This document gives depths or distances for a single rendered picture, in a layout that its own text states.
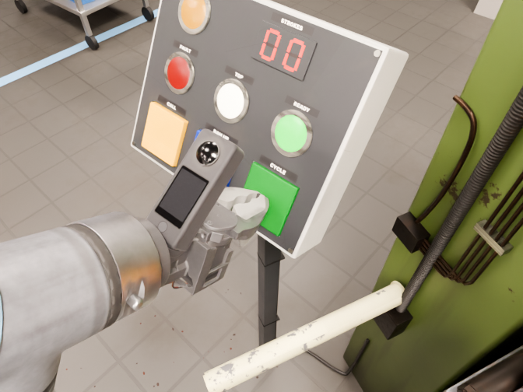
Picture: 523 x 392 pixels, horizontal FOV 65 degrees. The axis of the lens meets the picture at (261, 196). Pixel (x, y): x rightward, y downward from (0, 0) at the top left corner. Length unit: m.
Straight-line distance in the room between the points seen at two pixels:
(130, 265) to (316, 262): 1.37
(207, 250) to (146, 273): 0.08
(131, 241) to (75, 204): 1.66
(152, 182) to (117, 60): 1.09
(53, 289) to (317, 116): 0.33
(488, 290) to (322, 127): 0.40
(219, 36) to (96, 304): 0.38
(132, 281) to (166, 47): 0.39
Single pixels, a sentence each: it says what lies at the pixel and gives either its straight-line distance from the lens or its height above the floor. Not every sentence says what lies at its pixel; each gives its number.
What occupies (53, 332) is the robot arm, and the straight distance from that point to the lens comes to 0.32.
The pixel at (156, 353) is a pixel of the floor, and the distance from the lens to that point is 1.55.
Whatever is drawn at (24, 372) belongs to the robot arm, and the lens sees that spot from 0.33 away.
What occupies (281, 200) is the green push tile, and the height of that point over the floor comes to 1.02.
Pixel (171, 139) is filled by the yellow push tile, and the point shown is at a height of 1.01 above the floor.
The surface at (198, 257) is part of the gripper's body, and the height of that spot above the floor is 1.07.
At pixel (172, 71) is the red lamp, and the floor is 1.09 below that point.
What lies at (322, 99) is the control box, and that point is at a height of 1.14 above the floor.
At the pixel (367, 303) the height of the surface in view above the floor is 0.64.
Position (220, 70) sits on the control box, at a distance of 0.57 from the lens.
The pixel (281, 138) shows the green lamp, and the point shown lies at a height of 1.08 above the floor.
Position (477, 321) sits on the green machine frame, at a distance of 0.81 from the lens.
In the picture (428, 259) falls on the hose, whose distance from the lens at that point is 0.79.
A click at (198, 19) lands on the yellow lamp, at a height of 1.16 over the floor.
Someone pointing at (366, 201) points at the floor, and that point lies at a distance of 1.90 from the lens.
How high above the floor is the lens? 1.43
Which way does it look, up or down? 50 degrees down
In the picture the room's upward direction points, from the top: straight up
